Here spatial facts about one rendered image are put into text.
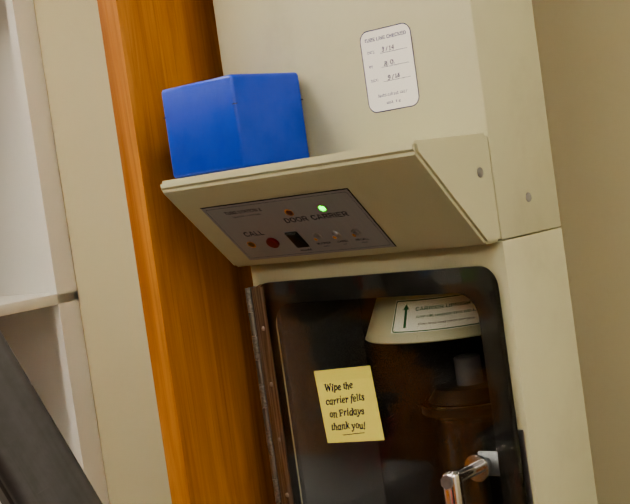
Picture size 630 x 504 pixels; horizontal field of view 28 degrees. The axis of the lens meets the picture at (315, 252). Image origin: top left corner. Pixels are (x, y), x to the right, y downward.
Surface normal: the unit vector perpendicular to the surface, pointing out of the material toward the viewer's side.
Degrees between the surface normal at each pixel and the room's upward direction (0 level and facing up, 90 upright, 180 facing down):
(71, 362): 90
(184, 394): 90
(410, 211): 135
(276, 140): 90
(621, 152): 90
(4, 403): 82
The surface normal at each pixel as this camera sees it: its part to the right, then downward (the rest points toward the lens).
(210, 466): 0.75, -0.07
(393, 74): -0.64, 0.13
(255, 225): -0.36, 0.79
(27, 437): 0.55, -0.22
